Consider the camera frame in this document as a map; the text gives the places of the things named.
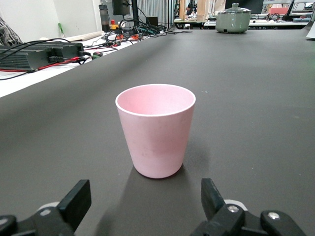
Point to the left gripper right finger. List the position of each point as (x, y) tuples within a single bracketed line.
[(212, 204)]

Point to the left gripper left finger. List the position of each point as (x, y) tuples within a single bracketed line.
[(73, 209)]

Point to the pink plastic cup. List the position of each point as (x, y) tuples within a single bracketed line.
[(155, 137)]

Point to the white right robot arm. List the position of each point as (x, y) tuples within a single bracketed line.
[(312, 32)]

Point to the green terminal connector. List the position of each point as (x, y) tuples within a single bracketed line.
[(97, 56)]

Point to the black power supply box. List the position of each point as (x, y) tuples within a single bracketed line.
[(24, 57)]

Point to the light wooden stick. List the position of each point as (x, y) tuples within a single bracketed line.
[(86, 36)]

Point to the green pen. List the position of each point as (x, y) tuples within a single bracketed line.
[(61, 30)]

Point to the sage green cooking pot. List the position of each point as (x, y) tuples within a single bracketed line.
[(231, 23)]

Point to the striped grey cloth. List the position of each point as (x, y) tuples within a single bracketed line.
[(7, 34)]

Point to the red emergency stop button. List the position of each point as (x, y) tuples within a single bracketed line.
[(113, 25)]

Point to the white workbench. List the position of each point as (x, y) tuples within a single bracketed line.
[(270, 24)]

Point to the dark water bottle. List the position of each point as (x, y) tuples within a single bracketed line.
[(104, 19)]

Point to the small black box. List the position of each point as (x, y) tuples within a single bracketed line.
[(152, 20)]

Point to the light wooden boards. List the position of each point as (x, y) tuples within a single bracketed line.
[(200, 9)]

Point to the shiny pot lid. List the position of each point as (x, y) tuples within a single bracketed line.
[(235, 9)]

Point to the red box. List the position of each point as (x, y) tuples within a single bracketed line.
[(278, 11)]

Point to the black monitor pole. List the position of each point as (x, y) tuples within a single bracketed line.
[(135, 12)]

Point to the black monitor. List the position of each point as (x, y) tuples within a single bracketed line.
[(120, 7)]

